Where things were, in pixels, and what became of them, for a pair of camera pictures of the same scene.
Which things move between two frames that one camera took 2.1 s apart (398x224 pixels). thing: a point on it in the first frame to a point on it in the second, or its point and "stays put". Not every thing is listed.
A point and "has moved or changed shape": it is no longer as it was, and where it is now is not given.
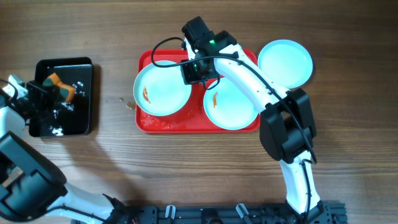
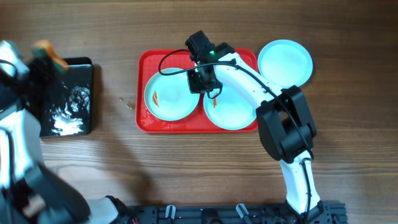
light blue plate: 286,63 stays put
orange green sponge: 68,92 to 43,48
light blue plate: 161,92 has moved or changed shape
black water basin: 67,118 stays put
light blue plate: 227,107 stays put
